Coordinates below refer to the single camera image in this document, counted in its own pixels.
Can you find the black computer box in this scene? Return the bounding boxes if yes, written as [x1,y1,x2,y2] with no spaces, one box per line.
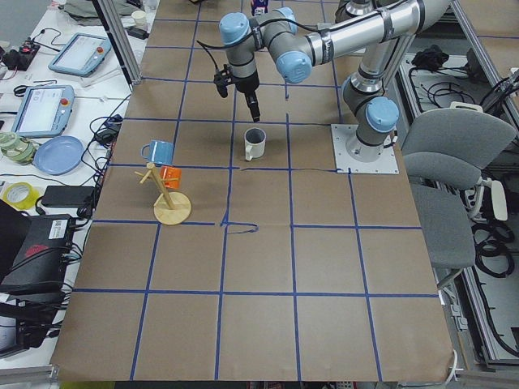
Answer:
[1,212,73,296]

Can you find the aluminium frame post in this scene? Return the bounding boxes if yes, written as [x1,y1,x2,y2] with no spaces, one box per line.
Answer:
[92,0,142,85]

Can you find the teach pendant tablet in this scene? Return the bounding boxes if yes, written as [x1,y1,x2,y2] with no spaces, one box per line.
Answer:
[11,85,75,139]
[48,32,112,77]

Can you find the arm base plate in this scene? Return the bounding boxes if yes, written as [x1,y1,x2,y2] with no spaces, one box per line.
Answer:
[331,124,399,174]

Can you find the grey office chair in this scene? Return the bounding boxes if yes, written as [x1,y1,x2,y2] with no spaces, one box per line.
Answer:
[401,108,517,289]

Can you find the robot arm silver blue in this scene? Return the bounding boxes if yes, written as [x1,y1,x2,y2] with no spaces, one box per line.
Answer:
[213,1,450,123]

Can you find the lower teach pendant tablet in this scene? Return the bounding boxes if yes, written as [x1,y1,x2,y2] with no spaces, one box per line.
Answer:
[11,85,75,139]

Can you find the orange mug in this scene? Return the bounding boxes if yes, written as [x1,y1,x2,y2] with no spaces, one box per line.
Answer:
[160,165,182,190]

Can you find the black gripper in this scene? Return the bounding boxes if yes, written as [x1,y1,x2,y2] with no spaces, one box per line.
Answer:
[213,64,260,122]

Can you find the upper teach pendant tablet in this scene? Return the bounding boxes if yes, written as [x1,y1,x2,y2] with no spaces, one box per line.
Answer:
[48,32,112,77]

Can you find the blue plate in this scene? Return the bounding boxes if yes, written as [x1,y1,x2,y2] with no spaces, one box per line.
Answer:
[33,135,84,175]

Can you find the white grey mug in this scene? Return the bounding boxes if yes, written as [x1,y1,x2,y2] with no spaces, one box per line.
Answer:
[244,127,267,161]

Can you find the blue mug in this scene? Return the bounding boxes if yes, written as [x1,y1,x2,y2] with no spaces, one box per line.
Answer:
[141,140,174,165]

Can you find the white paper cup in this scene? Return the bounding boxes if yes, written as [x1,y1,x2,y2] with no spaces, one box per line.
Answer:
[131,10,148,30]

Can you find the yellow tape roll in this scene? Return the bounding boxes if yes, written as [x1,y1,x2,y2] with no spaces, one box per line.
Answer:
[2,182,40,211]

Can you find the black power adapter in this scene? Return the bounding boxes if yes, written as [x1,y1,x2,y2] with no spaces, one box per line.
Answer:
[41,186,94,208]

